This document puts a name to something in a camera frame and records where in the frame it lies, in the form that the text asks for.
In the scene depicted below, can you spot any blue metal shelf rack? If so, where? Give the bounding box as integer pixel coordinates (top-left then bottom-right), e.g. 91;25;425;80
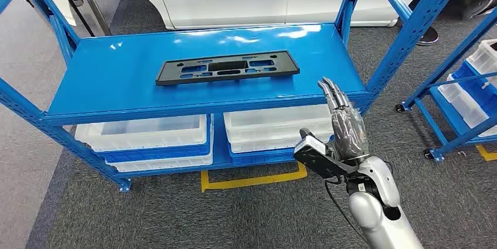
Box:
0;0;472;194

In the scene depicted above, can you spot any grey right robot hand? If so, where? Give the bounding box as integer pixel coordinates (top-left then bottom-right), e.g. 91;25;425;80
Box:
299;77;370;162

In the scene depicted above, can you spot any blue wheeled shelf rack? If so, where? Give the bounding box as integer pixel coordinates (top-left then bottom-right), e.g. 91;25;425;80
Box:
395;10;497;163

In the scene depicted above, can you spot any black camera cable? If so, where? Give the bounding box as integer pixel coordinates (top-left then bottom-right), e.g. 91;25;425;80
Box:
324;179;370;245

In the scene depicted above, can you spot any black plastic plate part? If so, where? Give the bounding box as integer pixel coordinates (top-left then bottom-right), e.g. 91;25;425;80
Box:
155;50;301;87

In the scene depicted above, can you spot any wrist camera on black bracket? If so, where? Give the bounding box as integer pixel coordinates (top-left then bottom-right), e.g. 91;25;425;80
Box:
293;132;352;180

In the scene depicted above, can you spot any black barrier belt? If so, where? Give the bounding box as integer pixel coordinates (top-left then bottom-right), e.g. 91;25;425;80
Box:
46;0;96;39

